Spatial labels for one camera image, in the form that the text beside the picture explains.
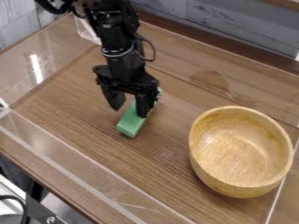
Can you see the brown wooden bowl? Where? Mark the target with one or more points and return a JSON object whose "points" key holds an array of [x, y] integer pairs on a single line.
{"points": [[241, 151]]}

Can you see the black metal bracket with bolt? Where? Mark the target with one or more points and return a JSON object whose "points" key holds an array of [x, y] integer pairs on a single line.
{"points": [[40, 215]]}

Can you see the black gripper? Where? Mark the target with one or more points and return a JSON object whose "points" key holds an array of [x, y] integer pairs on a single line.
{"points": [[123, 76]]}

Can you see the green rectangular block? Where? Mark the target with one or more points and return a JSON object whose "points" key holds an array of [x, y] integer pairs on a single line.
{"points": [[131, 123]]}

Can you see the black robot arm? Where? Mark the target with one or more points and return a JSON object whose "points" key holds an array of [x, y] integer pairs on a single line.
{"points": [[114, 21]]}

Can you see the clear acrylic corner bracket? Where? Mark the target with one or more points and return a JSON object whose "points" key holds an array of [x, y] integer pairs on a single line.
{"points": [[86, 31]]}

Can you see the clear acrylic barrier walls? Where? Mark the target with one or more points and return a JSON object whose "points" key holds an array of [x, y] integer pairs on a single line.
{"points": [[58, 127]]}

